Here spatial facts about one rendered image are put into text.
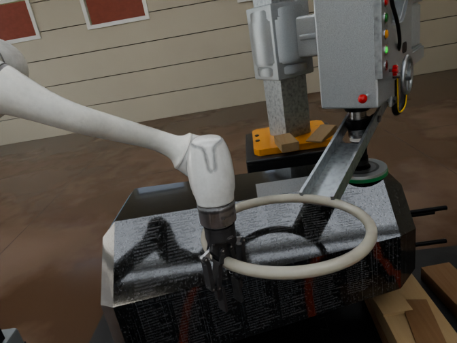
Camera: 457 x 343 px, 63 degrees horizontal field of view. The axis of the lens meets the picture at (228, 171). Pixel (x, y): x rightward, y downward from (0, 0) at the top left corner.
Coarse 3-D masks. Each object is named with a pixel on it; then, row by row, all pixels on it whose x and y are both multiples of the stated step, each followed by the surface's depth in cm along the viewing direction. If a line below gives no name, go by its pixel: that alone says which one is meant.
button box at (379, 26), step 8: (376, 0) 119; (376, 8) 120; (384, 8) 121; (376, 16) 121; (376, 24) 122; (384, 24) 123; (376, 32) 122; (376, 40) 123; (384, 40) 125; (376, 48) 124; (376, 56) 125; (384, 56) 126; (376, 64) 126; (376, 72) 127; (384, 72) 128
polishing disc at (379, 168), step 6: (372, 162) 158; (378, 162) 157; (372, 168) 152; (378, 168) 151; (384, 168) 150; (354, 174) 150; (360, 174) 149; (366, 174) 148; (372, 174) 147; (378, 174) 146
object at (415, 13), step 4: (412, 4) 175; (416, 4) 176; (412, 8) 174; (416, 8) 175; (412, 12) 175; (416, 12) 176; (412, 16) 176; (416, 16) 177; (412, 20) 176; (416, 20) 177; (412, 24) 177; (416, 24) 178; (412, 28) 178; (416, 28) 179; (412, 32) 178; (416, 32) 179; (412, 36) 179; (416, 36) 180; (412, 40) 180; (416, 40) 181; (412, 44) 180; (416, 44) 183
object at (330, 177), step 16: (368, 128) 142; (336, 144) 145; (352, 144) 144; (320, 160) 135; (336, 160) 140; (352, 160) 129; (320, 176) 135; (336, 176) 132; (304, 192) 126; (320, 192) 128; (336, 192) 119
